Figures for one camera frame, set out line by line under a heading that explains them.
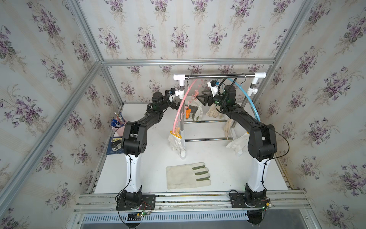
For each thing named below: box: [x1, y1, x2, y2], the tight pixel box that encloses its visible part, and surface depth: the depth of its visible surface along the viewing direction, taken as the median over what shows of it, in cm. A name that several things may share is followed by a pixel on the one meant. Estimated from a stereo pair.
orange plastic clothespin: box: [185, 108, 192, 120], surface depth 82 cm
